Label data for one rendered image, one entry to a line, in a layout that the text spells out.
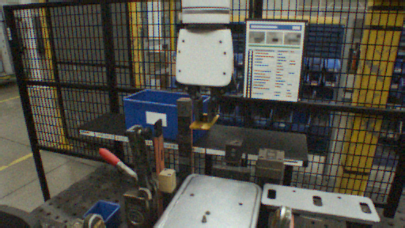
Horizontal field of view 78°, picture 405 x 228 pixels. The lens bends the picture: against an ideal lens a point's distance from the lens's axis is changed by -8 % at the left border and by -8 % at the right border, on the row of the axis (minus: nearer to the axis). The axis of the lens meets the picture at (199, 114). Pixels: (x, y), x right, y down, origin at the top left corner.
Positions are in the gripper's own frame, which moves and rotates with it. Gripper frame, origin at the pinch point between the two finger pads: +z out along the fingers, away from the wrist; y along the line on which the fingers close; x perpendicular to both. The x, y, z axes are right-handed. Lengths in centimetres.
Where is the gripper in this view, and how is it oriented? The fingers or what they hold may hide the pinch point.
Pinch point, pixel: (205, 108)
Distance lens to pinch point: 52.7
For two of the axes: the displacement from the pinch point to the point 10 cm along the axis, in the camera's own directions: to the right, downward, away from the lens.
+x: 3.0, -3.1, 9.0
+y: 9.5, 1.0, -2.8
